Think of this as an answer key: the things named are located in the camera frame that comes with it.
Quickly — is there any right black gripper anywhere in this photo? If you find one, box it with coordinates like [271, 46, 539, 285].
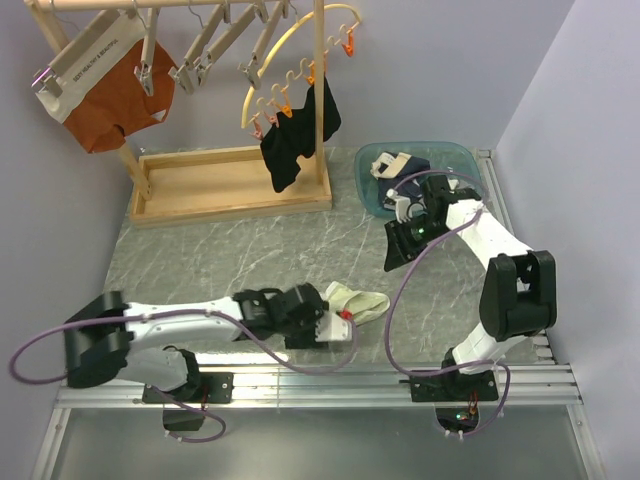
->
[383, 215, 451, 273]

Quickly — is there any teal plastic basin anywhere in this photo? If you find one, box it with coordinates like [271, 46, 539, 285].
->
[354, 141, 481, 220]

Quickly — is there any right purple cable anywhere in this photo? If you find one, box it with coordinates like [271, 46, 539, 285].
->
[383, 170, 512, 439]

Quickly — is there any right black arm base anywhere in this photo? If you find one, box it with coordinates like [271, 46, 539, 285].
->
[400, 370, 504, 440]

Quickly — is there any orange white underwear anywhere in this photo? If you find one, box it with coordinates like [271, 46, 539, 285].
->
[35, 15, 175, 154]

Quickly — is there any aluminium mounting rail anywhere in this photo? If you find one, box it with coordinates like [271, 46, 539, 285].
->
[36, 147, 605, 479]

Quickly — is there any yellow curved clip hanger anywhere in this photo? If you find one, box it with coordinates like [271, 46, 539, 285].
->
[239, 1, 362, 144]

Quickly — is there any navy blue underwear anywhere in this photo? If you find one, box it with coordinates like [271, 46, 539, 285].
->
[370, 152, 431, 210]

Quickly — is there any pale yellow underwear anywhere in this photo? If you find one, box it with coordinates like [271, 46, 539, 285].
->
[324, 281, 390, 326]

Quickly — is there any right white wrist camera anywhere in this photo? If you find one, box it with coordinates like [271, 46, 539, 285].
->
[386, 189, 426, 223]

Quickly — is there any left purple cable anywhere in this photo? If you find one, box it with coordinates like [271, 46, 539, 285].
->
[8, 310, 360, 444]

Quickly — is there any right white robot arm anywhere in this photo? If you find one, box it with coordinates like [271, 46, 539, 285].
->
[384, 171, 557, 400]

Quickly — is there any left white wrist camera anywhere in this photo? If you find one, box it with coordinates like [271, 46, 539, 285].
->
[314, 312, 353, 343]

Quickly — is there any purple cable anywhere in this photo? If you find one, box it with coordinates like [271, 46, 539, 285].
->
[383, 170, 512, 439]
[8, 310, 360, 444]

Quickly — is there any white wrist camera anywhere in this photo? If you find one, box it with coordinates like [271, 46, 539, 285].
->
[386, 189, 426, 223]
[314, 312, 353, 343]

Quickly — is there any beige hanger with orange underwear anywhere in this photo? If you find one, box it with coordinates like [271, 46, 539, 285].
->
[31, 9, 134, 97]

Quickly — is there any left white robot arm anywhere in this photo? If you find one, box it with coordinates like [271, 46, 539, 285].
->
[64, 284, 341, 402]

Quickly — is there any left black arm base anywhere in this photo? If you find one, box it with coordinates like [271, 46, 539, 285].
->
[142, 372, 234, 434]

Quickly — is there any black underwear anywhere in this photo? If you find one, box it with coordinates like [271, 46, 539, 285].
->
[260, 86, 316, 193]

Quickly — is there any wooden drying rack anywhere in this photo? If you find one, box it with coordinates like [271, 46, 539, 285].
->
[27, 1, 332, 227]

